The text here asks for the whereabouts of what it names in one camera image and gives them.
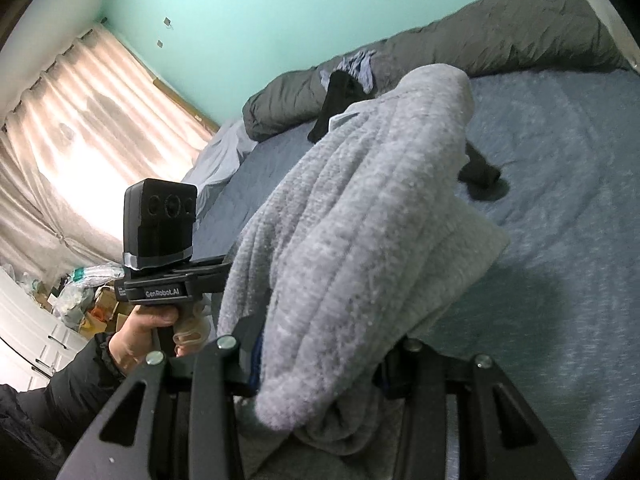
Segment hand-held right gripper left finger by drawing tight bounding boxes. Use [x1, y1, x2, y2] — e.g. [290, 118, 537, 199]
[55, 320, 266, 480]

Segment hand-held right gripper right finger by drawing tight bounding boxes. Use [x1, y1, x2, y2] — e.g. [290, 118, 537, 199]
[372, 338, 576, 480]

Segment person's left forearm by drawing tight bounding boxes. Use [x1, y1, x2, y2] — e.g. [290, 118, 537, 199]
[0, 332, 126, 461]

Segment black pants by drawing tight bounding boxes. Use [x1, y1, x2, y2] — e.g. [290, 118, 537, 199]
[307, 70, 502, 188]

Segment cardboard box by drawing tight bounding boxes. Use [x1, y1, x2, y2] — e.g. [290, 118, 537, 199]
[90, 285, 132, 341]

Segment white drawer cabinet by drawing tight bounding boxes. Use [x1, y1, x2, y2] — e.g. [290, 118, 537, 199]
[0, 265, 88, 391]

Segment blue striped shirt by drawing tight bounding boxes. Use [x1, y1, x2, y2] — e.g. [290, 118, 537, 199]
[320, 50, 377, 93]

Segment blue patterned bed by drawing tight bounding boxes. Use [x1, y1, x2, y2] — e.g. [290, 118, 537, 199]
[190, 67, 640, 480]

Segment pink curtain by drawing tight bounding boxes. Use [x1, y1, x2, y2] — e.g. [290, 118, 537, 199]
[0, 25, 221, 281]

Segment dark grey rolled duvet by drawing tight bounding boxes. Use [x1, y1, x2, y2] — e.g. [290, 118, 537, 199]
[242, 0, 628, 142]

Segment grey sweatpants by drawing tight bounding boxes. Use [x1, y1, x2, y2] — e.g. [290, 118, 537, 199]
[217, 64, 511, 456]

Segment clear plastic bags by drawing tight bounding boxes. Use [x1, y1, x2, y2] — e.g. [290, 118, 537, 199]
[50, 262, 123, 331]

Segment wooden window frame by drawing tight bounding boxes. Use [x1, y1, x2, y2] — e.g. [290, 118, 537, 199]
[150, 80, 221, 128]

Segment person's left hand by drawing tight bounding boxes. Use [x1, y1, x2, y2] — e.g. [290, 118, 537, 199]
[107, 309, 212, 377]

